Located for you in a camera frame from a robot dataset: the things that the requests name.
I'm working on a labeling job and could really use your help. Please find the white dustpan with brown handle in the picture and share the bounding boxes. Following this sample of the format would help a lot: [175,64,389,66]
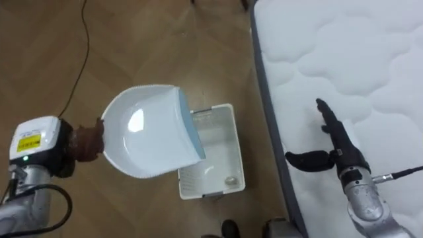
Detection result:
[67,84,207,180]

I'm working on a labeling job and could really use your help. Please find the grey bed with white mattress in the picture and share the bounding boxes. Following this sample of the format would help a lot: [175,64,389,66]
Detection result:
[248,0,423,238]

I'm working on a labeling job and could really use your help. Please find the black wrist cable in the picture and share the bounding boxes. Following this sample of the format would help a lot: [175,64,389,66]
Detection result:
[0,183,73,238]
[371,165,423,184]

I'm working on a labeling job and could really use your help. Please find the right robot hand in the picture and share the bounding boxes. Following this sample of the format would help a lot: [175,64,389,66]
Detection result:
[284,98,372,181]

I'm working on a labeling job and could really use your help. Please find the white plastic waste bin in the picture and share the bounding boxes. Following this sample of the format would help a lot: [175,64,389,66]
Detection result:
[177,103,247,200]

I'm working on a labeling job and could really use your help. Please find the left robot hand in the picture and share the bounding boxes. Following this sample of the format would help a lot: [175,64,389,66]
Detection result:
[9,115,77,179]

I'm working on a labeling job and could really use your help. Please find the thin dark floor cable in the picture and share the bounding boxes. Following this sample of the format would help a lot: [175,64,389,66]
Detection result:
[58,0,91,119]

